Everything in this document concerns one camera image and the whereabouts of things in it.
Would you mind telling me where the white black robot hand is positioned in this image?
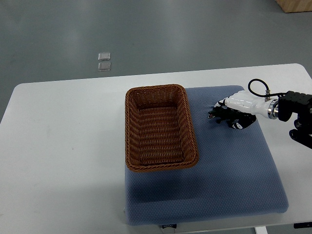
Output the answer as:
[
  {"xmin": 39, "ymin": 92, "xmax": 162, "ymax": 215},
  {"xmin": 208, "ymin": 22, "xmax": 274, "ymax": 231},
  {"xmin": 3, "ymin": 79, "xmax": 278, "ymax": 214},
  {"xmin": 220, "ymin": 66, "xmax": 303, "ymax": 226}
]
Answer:
[{"xmin": 213, "ymin": 90, "xmax": 278, "ymax": 130}]

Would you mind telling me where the upper metal floor plate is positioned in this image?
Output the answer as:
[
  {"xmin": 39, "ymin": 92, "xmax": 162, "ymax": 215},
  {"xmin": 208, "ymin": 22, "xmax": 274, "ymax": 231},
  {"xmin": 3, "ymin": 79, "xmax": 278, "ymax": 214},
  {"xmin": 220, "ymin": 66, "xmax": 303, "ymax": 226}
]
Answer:
[{"xmin": 98, "ymin": 52, "xmax": 111, "ymax": 61}]

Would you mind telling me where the black table control panel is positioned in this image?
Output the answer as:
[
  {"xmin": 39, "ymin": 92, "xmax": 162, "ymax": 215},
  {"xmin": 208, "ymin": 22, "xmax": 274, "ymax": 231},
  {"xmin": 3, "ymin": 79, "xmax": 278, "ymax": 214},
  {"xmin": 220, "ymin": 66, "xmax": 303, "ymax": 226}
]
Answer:
[{"xmin": 293, "ymin": 222, "xmax": 312, "ymax": 229}]

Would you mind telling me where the metal floor plate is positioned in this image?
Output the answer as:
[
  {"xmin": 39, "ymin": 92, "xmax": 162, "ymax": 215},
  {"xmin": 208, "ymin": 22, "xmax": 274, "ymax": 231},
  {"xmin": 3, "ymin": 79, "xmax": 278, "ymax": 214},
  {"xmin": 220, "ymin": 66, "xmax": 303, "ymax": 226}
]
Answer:
[
  {"xmin": 98, "ymin": 52, "xmax": 111, "ymax": 61},
  {"xmin": 98, "ymin": 62, "xmax": 111, "ymax": 71}
]

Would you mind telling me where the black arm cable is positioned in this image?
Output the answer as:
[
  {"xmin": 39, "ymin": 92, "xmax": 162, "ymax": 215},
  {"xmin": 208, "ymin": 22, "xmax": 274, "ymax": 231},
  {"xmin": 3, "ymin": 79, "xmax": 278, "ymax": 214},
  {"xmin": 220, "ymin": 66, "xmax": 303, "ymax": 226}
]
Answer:
[{"xmin": 248, "ymin": 78, "xmax": 288, "ymax": 101}]

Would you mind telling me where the blue grey foam mat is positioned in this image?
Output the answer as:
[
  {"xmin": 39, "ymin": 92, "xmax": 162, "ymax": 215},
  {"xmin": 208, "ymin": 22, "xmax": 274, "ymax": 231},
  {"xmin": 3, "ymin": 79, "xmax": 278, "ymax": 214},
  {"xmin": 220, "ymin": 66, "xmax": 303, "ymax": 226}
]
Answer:
[{"xmin": 125, "ymin": 85, "xmax": 289, "ymax": 225}]

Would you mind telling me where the wooden box corner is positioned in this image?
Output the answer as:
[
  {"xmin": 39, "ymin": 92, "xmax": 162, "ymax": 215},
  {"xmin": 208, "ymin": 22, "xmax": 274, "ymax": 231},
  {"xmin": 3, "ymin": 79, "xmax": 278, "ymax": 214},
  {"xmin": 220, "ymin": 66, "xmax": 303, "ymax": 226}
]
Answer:
[{"xmin": 275, "ymin": 0, "xmax": 312, "ymax": 13}]

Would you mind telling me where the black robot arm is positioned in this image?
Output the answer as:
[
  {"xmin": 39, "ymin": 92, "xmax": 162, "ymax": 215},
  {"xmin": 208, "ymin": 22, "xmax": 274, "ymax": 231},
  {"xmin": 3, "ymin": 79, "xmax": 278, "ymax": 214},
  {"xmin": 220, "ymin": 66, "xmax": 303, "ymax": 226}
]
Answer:
[{"xmin": 277, "ymin": 91, "xmax": 312, "ymax": 148}]

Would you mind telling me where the lower metal floor plate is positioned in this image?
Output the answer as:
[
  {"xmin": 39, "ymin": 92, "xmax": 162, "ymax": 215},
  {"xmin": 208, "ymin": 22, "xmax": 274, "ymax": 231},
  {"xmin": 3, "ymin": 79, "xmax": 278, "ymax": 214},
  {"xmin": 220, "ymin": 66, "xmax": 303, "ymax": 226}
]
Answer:
[{"xmin": 98, "ymin": 62, "xmax": 111, "ymax": 71}]

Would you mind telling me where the dark green toy crocodile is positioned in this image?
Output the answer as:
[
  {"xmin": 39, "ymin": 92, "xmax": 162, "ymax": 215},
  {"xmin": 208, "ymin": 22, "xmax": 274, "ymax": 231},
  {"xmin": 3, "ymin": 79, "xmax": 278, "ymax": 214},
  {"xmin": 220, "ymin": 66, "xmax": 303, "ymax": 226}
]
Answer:
[{"xmin": 208, "ymin": 107, "xmax": 234, "ymax": 124}]

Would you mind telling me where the brown woven basket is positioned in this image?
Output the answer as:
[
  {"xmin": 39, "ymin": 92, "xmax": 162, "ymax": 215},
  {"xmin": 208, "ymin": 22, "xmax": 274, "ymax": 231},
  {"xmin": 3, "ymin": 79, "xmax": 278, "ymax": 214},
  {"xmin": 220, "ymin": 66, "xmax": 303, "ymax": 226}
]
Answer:
[{"xmin": 125, "ymin": 84, "xmax": 199, "ymax": 173}]

